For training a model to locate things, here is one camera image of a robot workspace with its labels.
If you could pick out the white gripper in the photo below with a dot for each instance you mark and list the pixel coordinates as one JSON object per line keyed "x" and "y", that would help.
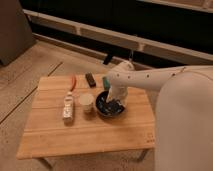
{"x": 118, "y": 93}

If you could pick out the dark ceramic bowl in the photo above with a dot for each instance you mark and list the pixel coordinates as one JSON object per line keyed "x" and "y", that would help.
{"x": 106, "y": 108}

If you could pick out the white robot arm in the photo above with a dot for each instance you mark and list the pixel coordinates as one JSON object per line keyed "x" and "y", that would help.
{"x": 184, "y": 112}

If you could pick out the teal small object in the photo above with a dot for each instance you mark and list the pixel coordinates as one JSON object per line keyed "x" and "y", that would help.
{"x": 106, "y": 83}

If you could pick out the dark rectangular block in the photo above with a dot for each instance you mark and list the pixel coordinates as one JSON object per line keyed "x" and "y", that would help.
{"x": 90, "y": 80}

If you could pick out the small white cup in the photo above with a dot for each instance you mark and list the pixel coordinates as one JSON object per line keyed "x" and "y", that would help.
{"x": 86, "y": 101}

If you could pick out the wooden table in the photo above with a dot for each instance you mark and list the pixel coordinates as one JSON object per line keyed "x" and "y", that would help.
{"x": 46, "y": 135}

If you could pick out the grey cabinet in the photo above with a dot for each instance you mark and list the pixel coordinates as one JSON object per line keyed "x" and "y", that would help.
{"x": 16, "y": 35}

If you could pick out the white shelf rail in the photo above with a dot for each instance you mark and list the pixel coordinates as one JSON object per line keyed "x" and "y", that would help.
{"x": 155, "y": 48}

